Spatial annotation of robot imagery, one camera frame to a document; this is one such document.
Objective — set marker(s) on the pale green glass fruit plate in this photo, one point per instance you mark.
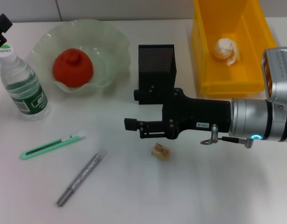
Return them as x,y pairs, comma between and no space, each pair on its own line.
106,46

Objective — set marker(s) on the mint green utility knife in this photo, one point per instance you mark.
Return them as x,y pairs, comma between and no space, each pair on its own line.
45,147

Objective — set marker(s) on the white paper ball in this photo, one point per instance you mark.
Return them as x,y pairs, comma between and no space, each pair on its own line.
224,50

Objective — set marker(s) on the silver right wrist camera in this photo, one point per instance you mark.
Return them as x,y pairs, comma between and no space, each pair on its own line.
279,74

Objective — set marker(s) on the black mesh pen holder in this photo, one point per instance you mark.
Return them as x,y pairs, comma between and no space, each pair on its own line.
155,65

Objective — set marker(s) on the silver glitter pen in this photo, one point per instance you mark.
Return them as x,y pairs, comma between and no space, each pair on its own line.
82,175

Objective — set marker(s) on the yellow plastic bin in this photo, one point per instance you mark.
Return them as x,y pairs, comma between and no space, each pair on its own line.
227,77

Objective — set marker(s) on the small beige eraser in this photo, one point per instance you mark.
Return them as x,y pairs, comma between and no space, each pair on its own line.
160,151

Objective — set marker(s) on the clear green-label water bottle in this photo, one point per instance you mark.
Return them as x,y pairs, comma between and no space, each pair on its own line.
24,88

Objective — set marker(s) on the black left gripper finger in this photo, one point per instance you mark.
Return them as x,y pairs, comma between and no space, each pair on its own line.
3,22

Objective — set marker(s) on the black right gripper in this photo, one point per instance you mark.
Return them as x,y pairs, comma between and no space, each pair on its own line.
202,114

